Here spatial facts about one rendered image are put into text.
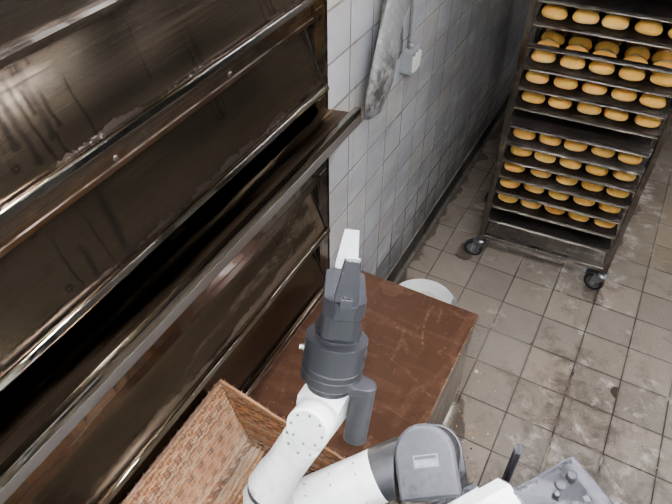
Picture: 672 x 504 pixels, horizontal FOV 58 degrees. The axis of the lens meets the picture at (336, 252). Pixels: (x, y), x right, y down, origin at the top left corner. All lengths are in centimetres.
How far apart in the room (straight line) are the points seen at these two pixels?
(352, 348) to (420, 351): 133
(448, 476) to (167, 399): 83
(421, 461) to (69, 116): 77
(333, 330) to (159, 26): 67
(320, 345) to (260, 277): 98
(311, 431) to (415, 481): 22
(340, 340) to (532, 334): 230
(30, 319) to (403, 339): 136
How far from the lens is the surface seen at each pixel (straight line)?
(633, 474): 281
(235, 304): 173
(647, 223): 390
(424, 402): 205
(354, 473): 106
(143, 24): 119
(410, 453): 102
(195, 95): 131
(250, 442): 196
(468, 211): 364
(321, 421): 86
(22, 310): 115
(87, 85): 110
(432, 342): 219
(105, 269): 122
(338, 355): 83
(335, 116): 171
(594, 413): 290
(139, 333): 116
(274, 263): 184
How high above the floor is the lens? 230
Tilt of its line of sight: 44 degrees down
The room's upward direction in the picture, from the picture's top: straight up
